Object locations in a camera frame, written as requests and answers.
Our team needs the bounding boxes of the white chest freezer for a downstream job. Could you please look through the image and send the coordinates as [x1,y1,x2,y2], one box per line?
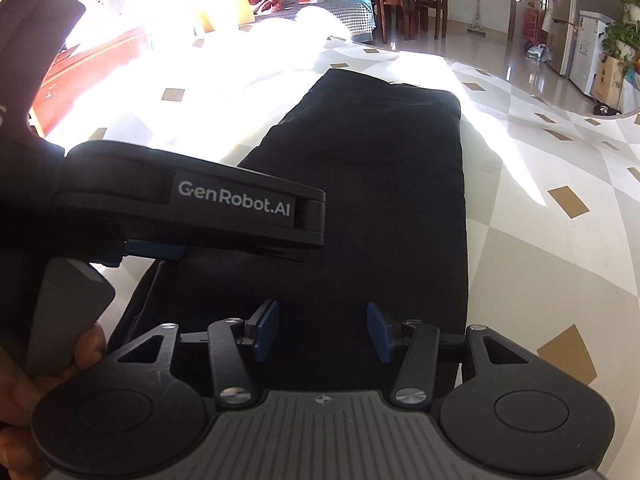
[570,10,613,97]

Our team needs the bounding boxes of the large green potted plant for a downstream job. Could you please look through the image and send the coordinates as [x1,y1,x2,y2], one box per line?
[597,0,640,78]

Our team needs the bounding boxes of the black pants with grey stripe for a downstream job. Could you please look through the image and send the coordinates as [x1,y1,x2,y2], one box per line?
[107,67,471,396]

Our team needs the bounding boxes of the mop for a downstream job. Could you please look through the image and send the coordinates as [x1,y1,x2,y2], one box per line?
[467,0,488,38]

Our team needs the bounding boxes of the person's left hand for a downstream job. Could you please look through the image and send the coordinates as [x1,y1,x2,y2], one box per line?
[0,322,108,466]

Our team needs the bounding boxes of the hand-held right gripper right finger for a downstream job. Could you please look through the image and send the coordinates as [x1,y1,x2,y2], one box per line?
[366,302,538,407]

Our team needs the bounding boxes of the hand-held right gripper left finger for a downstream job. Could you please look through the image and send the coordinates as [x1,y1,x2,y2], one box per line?
[102,300,280,407]

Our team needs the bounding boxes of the white crumpled cloth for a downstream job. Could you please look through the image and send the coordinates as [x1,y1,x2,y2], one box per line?
[150,0,353,111]

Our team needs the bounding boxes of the red wooden box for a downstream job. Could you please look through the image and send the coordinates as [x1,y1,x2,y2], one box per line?
[27,27,151,138]

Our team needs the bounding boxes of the sofa with checked cover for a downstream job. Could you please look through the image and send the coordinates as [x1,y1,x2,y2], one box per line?
[280,0,376,45]

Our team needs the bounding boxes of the silver refrigerator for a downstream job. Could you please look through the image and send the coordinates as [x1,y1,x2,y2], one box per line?
[542,0,581,78]

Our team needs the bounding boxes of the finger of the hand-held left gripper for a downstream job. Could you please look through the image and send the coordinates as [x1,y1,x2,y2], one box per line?
[122,240,188,261]

